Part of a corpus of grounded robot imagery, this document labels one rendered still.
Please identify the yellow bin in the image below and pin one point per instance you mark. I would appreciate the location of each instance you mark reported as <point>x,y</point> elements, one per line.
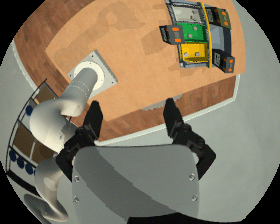
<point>191,48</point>

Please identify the grey metal shelf rack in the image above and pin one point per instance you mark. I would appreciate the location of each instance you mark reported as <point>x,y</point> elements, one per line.
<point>220,36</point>

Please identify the olive green case with orange latches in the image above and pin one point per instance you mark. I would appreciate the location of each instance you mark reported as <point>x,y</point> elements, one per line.
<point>218,17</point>

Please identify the grey open bin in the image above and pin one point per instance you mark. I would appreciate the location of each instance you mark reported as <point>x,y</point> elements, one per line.
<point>184,13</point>

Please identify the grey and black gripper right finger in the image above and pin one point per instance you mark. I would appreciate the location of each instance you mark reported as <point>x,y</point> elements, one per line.
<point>182,133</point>

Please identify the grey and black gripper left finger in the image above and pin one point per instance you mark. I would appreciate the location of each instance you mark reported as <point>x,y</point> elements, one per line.
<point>82,138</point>

